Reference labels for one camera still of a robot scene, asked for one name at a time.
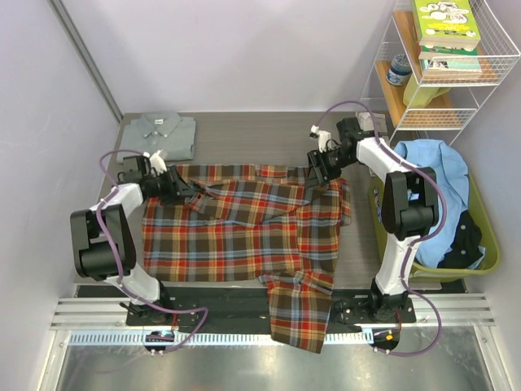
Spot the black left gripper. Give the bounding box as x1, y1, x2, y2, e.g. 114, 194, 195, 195
147, 165, 195, 205

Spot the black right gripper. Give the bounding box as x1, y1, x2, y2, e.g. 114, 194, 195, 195
304, 147, 356, 189

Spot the red brown plaid shirt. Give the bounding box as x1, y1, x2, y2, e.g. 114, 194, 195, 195
142, 165, 351, 353

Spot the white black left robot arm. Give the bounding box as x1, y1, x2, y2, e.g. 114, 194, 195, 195
70, 150, 208, 325

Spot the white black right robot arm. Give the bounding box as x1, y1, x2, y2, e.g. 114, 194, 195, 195
305, 117, 439, 323

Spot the folded grey shirt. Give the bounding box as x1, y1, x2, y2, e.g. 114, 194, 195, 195
116, 112, 196, 163

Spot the clear plastic bag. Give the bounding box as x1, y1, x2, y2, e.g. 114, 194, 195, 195
356, 112, 388, 139

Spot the green laundry basket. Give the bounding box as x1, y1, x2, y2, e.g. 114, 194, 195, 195
368, 150, 500, 283

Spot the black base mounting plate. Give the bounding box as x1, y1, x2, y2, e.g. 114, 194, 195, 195
77, 285, 416, 334

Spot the light blue shirt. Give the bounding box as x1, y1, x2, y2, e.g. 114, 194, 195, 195
394, 139, 470, 268

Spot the yellow green cloth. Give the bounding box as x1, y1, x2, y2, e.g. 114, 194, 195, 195
402, 76, 450, 108

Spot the blue white jar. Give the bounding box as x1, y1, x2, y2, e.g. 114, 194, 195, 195
386, 54, 412, 86

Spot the black garment in basket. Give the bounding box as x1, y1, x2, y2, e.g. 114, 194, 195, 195
438, 210, 486, 270

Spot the green top book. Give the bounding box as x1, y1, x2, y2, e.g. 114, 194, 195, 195
410, 0, 481, 50

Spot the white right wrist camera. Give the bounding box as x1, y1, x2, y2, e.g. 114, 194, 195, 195
309, 125, 331, 152

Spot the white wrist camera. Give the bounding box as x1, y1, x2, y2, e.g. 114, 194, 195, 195
142, 150, 167, 175
309, 125, 331, 152

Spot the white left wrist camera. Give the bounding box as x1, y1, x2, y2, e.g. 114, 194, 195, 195
142, 150, 167, 175

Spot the white wire shelf rack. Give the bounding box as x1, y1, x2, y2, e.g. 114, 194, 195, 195
361, 1, 520, 144

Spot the white slotted cable duct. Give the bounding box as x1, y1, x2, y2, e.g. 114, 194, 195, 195
68, 329, 374, 347

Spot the aluminium frame rail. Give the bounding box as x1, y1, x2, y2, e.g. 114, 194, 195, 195
50, 293, 495, 334

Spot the grey wall corner strip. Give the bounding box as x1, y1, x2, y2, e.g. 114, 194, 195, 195
47, 0, 123, 123

